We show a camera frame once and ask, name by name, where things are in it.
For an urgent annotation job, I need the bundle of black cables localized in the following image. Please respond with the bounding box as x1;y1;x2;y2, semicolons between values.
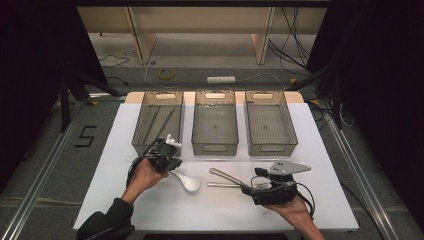
267;6;312;72

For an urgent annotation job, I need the white ceramic spoon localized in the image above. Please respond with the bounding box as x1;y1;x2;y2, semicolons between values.
170;169;202;193

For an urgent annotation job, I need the white power strip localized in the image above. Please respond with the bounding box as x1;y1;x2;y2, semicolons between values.
206;75;237;85

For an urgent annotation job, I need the person's right hand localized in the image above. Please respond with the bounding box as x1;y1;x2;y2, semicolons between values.
263;197;313;230

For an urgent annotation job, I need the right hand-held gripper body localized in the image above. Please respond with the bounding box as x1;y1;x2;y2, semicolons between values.
251;160;312;206

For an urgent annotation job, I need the black curtain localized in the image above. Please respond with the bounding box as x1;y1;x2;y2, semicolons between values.
306;0;424;231
0;0;108;194

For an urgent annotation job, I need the yellow tape roll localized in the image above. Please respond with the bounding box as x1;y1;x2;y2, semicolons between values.
157;67;176;81

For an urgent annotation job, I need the black metal stand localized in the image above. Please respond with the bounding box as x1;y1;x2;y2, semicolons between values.
285;63;344;130
58;64;123;133

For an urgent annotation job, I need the white power cable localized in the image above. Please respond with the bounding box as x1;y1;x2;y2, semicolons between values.
143;62;288;92

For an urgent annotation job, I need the thin black floor cable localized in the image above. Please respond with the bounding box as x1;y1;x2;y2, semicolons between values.
97;54;131;68

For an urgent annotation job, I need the smoky clear plastic bin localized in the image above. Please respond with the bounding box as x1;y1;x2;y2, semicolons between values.
191;89;240;157
131;90;185;158
244;89;299;157

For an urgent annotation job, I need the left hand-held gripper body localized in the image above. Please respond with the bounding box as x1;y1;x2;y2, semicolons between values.
146;134;183;173

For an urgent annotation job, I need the person's left hand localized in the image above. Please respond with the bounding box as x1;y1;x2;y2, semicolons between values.
128;158;170;198

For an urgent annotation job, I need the aluminium floor rail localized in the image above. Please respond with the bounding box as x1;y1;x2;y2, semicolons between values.
0;99;86;240
313;99;401;240

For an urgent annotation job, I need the left hand-held gripper cable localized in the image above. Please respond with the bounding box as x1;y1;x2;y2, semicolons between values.
125;138;159;188

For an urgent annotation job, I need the beige wooden shelf unit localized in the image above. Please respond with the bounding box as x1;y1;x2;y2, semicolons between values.
76;6;328;66

